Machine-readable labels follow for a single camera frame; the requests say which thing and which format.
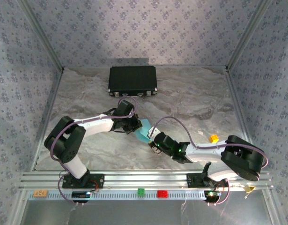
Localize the light blue cloth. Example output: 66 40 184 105
135 118 153 144

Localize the black case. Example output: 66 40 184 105
108 66 158 98

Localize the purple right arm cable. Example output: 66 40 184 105
148 116 270 207

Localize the aluminium mounting rail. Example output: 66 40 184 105
18 170 275 191

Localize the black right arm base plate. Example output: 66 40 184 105
186 172 230 188

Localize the white slotted cable duct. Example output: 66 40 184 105
28 189 205 201

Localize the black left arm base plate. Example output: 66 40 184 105
61 173 105 189

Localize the red wire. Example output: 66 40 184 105
89 180 100 194

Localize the aluminium frame side rail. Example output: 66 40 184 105
30 69 65 171
224 69 249 141

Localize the aluminium frame post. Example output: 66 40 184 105
18 0 65 71
225 0 273 71

